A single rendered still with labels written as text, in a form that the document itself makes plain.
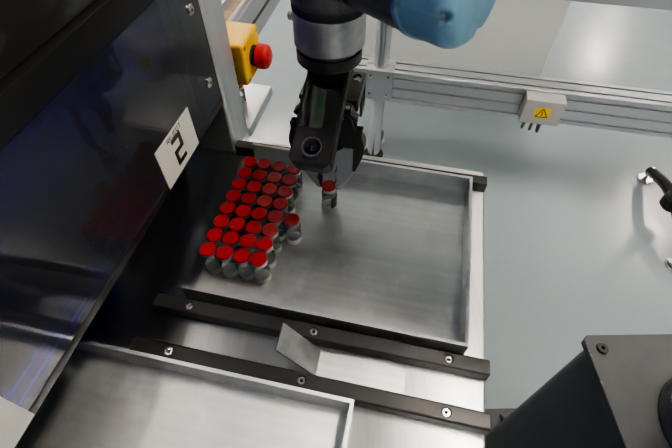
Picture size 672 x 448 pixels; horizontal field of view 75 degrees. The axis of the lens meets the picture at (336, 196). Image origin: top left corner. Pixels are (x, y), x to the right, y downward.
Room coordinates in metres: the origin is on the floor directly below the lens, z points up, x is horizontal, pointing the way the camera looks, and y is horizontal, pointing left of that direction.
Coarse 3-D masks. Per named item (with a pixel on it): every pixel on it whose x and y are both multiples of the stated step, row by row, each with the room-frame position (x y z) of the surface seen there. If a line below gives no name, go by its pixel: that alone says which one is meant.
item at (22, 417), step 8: (0, 400) 0.10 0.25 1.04; (0, 408) 0.09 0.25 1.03; (8, 408) 0.09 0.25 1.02; (16, 408) 0.10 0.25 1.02; (0, 416) 0.09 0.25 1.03; (8, 416) 0.09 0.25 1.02; (16, 416) 0.09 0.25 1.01; (24, 416) 0.09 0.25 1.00; (32, 416) 0.10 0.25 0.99; (0, 424) 0.08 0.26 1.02; (8, 424) 0.08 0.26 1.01; (16, 424) 0.09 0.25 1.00; (24, 424) 0.09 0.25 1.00; (0, 432) 0.08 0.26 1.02; (8, 432) 0.08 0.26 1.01; (16, 432) 0.08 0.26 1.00; (0, 440) 0.07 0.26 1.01; (8, 440) 0.08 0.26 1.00; (16, 440) 0.08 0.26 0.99
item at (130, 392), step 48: (96, 384) 0.15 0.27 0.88; (144, 384) 0.15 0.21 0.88; (192, 384) 0.15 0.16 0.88; (240, 384) 0.15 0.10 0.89; (48, 432) 0.11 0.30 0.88; (96, 432) 0.11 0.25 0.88; (144, 432) 0.11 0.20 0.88; (192, 432) 0.11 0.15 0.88; (240, 432) 0.11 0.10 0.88; (288, 432) 0.11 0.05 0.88; (336, 432) 0.11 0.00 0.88
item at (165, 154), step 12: (180, 120) 0.41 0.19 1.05; (180, 132) 0.40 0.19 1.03; (192, 132) 0.42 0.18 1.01; (168, 144) 0.37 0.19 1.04; (192, 144) 0.42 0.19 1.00; (156, 156) 0.35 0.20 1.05; (168, 156) 0.37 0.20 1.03; (180, 156) 0.39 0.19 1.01; (168, 168) 0.36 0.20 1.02; (180, 168) 0.38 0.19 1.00; (168, 180) 0.35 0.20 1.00
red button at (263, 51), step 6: (258, 48) 0.62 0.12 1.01; (264, 48) 0.62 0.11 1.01; (270, 48) 0.63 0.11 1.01; (258, 54) 0.61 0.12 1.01; (264, 54) 0.61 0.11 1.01; (270, 54) 0.63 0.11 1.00; (258, 60) 0.61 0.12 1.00; (264, 60) 0.61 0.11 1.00; (270, 60) 0.62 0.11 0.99; (258, 66) 0.61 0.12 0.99; (264, 66) 0.61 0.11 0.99
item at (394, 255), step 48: (384, 192) 0.44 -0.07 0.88; (432, 192) 0.44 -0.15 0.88; (336, 240) 0.35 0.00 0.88; (384, 240) 0.35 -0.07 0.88; (432, 240) 0.35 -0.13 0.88; (192, 288) 0.26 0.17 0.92; (240, 288) 0.27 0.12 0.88; (288, 288) 0.27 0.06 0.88; (336, 288) 0.27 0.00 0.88; (384, 288) 0.27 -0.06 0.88; (432, 288) 0.27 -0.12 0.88; (384, 336) 0.20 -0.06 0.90; (432, 336) 0.20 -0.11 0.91
